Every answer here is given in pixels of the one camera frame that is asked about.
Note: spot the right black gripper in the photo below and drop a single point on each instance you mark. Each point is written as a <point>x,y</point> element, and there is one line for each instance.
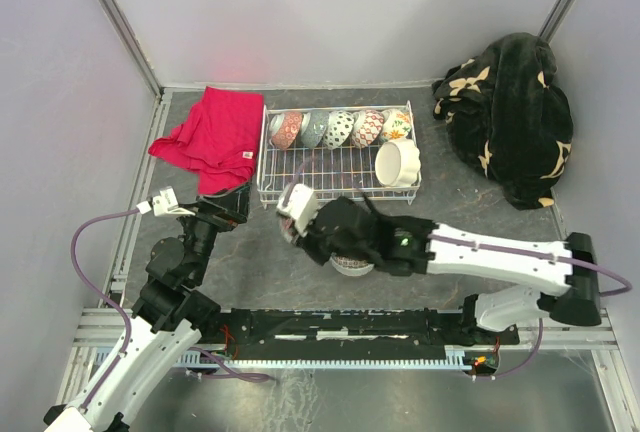
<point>308,242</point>

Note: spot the white wire dish rack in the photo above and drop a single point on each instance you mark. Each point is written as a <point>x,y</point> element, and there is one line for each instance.
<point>344,170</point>

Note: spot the cream scalloped bowl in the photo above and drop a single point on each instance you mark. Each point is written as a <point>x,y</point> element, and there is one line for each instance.
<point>397,163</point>

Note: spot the black floral plush blanket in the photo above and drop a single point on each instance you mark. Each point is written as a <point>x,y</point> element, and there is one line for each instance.
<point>507,120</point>

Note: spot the aluminium frame rail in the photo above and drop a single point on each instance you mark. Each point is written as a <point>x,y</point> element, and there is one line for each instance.
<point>101,327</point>

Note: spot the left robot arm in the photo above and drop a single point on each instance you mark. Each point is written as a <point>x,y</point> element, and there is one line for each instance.
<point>168,318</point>

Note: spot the dark scalloped floral bowl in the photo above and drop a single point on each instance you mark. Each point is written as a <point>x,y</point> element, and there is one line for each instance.
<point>284,128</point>

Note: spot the red geometric pattern bowl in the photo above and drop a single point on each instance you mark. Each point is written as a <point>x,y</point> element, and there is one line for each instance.
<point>289,231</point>

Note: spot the blue triangle pattern bowl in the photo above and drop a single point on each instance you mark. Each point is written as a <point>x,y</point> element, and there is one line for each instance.
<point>313,128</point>

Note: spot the red folded cloth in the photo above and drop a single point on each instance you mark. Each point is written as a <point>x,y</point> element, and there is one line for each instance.
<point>219,141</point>

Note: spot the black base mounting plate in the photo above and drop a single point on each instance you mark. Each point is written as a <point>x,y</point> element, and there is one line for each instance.
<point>334,335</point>

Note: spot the orange flower leaf bowl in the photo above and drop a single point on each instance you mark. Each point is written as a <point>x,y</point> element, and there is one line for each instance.
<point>397,124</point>

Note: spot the red lattice pattern bowl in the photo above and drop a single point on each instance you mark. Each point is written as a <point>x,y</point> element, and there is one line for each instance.
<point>367,127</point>

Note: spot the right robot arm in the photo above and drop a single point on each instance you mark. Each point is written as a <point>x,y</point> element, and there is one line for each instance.
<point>554,279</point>

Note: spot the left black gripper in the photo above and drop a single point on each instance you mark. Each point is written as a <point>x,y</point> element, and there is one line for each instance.
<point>224,210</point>

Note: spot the black diamond pattern bowl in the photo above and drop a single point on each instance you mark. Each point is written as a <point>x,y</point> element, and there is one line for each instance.
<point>339,127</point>

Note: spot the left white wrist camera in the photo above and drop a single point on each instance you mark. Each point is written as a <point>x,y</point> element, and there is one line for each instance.
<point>165,204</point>

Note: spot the brown square pattern bowl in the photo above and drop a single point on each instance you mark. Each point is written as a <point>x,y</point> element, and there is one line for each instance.
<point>350,267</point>

